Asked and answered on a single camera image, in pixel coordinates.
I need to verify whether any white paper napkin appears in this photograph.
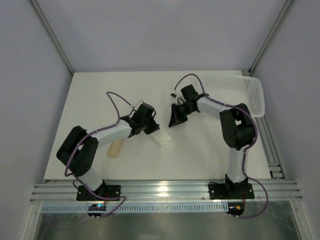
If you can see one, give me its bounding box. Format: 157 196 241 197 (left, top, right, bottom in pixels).
149 129 173 148

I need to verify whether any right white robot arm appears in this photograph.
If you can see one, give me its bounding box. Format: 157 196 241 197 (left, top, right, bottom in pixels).
168 85 257 200

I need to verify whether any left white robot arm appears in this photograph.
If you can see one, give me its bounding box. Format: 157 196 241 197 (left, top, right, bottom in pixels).
56 102 160 201

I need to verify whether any beige utensil case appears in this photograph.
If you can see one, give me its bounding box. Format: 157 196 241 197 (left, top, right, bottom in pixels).
107 139 124 159

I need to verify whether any white plastic basket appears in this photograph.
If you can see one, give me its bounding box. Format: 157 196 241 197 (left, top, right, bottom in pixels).
200 74 265 118

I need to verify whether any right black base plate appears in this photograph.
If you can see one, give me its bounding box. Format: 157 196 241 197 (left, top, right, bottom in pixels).
207 182 255 200

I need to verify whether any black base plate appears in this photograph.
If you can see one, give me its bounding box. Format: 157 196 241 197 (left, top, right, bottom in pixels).
207 182 255 200
76 183 121 202

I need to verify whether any white slotted cable duct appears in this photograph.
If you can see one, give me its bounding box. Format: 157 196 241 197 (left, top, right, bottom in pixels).
40 202 229 214

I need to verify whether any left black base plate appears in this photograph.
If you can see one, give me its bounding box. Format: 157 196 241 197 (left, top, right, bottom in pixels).
76 183 121 202

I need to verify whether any right side aluminium rail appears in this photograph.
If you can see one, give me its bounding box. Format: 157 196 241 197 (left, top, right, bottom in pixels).
256 116 287 181

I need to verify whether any aluminium mounting rail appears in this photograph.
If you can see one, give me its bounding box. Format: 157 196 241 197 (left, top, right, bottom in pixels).
30 179 303 203

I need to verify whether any right aluminium frame post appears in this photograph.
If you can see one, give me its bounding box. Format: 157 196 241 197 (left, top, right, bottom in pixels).
248 0 296 77

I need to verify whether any aluminium frame post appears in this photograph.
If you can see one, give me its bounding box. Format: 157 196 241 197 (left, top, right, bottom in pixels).
248 0 296 77
28 0 75 76

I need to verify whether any left aluminium frame post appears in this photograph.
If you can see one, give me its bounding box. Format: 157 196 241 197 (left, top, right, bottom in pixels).
28 0 75 76

